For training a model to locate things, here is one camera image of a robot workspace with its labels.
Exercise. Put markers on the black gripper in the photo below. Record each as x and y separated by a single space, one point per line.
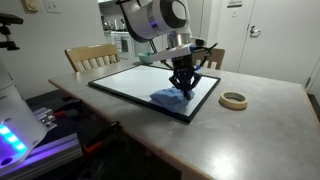
184 76

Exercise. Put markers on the blue microfiber towel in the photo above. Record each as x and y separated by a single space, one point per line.
171 99

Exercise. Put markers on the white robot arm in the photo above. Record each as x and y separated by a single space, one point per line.
147 19

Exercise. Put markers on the white robot base blue light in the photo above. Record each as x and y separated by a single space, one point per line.
20 130

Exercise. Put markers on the black framed white board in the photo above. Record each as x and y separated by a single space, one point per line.
136 84

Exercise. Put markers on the wooden chair near bowl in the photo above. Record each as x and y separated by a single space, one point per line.
213 59

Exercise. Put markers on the beige masking tape roll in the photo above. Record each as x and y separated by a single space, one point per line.
233 100

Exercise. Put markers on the green ceramic bowl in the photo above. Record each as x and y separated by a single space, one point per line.
146 57

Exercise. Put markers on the orange black clamp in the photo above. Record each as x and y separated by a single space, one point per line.
96 143
74 105

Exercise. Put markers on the kitchen counter with appliances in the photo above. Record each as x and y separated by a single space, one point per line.
114 28

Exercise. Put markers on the door sign plate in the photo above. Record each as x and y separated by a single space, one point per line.
234 3

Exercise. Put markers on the wooden chair near tape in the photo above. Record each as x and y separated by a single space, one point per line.
85 57

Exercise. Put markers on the silver door lever handle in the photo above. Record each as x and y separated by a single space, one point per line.
254 32

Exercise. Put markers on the aluminium extrusion rail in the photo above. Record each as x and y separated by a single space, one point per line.
45 158

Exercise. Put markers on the wall thermostat dial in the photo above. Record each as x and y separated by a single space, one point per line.
31 5

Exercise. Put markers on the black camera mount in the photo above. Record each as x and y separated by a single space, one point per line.
5 21

